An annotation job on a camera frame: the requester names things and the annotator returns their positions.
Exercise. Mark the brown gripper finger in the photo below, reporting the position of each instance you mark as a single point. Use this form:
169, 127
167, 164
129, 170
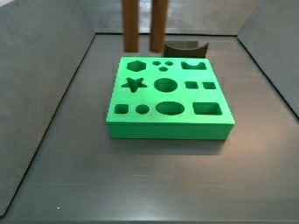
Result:
158, 25
130, 25

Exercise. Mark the dark grey curved block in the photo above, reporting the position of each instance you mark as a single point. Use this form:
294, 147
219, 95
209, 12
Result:
185, 49

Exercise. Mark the green shape-sorter block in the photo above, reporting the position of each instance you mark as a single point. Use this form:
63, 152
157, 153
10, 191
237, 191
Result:
169, 98

